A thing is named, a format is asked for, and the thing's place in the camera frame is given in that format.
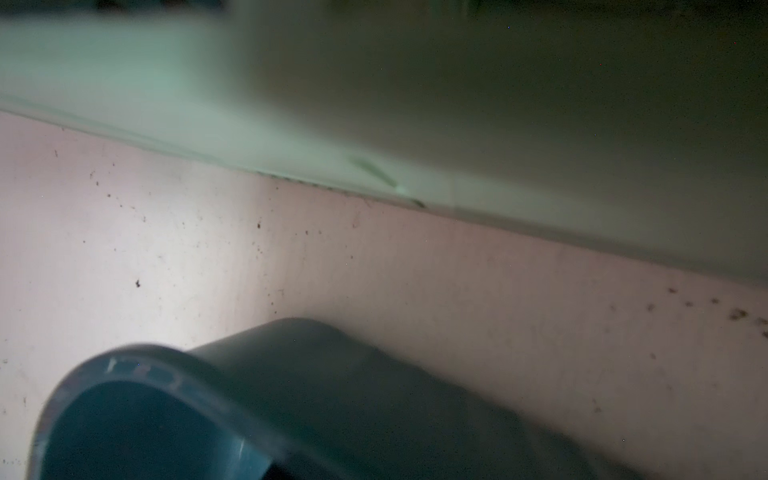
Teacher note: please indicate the teal plastic storage tray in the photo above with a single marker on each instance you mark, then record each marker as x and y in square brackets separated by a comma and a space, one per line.
[291, 399]

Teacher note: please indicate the mint green file organizer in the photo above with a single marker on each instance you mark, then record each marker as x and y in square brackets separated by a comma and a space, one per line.
[633, 127]

